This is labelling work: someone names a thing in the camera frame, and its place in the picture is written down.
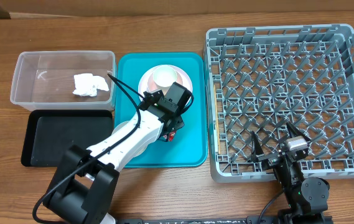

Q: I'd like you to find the teal plastic tray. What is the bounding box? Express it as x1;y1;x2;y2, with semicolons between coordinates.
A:
117;52;208;168

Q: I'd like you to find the grey dish rack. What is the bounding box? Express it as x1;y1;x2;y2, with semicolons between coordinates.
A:
204;24;354;183

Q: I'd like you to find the white cup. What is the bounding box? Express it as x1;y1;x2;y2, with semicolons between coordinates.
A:
153;65;177;88

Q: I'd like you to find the large white plate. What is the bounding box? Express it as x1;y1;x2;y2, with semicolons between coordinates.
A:
138;65;193;96

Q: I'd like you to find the wooden chopstick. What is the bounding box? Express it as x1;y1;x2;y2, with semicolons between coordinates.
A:
213;87;221;155
213;85;221;155

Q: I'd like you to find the black tray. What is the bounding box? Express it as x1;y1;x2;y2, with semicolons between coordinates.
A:
21;110;114;167

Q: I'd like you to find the small pink plate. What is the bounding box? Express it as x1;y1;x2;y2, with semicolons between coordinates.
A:
147;72;183;94

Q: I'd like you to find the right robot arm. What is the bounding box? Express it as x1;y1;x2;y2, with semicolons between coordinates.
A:
250;122;333;223

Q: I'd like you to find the clear plastic storage bin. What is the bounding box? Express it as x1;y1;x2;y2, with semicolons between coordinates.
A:
10;50;117;111

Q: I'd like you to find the white napkin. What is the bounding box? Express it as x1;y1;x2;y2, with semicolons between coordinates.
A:
73;73;109;97

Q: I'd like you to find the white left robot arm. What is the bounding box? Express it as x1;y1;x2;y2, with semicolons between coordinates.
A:
36;82;193;223

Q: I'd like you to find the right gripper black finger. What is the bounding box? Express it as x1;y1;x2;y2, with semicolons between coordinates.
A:
250;131;264;162
286;122;311;143

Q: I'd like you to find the red snack wrapper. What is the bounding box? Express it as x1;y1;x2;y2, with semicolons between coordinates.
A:
160;131;176;142

